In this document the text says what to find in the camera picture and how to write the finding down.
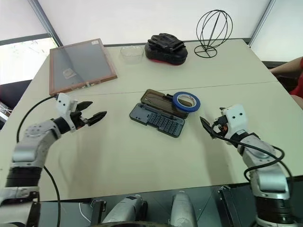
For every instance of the clear plastic bowl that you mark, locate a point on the clear plastic bowl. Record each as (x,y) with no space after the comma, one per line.
(132,58)

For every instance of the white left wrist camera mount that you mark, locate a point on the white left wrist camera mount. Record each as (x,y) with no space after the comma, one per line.
(64,104)

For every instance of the small clear plastic piece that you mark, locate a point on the small clear plastic piece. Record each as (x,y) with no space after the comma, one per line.
(69,73)

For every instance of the blue tape roll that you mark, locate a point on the blue tape roll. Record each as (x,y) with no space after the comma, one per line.
(175,104)

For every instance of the dark window frame post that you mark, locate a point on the dark window frame post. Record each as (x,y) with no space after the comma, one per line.
(47,23)

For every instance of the black pad with red base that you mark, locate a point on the black pad with red base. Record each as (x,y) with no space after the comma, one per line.
(165,58)

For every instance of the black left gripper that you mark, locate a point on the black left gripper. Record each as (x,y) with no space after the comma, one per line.
(79,119)

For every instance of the black metal bracket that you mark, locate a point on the black metal bracket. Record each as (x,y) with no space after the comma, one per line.
(97,211)
(227,205)

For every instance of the dark tool case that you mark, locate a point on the dark tool case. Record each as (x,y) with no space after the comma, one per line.
(161,123)

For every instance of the black gloves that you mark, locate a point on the black gloves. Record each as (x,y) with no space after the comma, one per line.
(166,41)

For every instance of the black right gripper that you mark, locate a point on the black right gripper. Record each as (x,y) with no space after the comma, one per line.
(218,123)

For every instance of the person's bare forearm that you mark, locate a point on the person's bare forearm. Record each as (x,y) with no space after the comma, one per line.
(290,66)

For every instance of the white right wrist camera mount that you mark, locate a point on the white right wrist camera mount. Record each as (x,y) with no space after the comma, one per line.
(235,118)

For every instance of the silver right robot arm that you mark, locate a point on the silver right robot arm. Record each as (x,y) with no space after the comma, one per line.
(270,179)

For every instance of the silver rounded robot leg cover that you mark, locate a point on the silver rounded robot leg cover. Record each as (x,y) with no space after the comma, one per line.
(123,209)
(183,208)

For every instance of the grey window frame post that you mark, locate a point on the grey window frame post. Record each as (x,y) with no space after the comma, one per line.
(260,21)

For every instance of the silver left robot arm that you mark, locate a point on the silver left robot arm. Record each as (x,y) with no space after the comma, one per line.
(30,146)

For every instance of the person's red clothing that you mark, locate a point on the person's red clothing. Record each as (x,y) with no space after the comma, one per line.
(298,94)

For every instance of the wooden framed mesh panel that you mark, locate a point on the wooden framed mesh panel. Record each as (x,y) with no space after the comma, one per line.
(78,66)

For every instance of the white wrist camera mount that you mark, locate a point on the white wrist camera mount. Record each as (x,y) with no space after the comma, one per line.
(235,118)
(64,104)

